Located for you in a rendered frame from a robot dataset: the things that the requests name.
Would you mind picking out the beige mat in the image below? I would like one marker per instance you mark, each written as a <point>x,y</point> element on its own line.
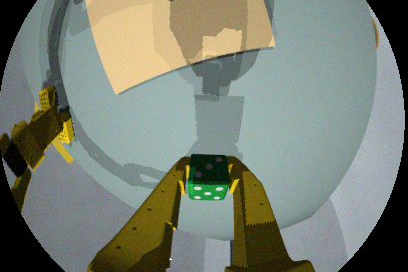
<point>140,39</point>

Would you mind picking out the green die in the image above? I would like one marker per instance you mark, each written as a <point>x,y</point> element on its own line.
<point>208,177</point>

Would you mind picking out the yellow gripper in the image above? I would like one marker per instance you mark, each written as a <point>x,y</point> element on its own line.
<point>144,243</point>

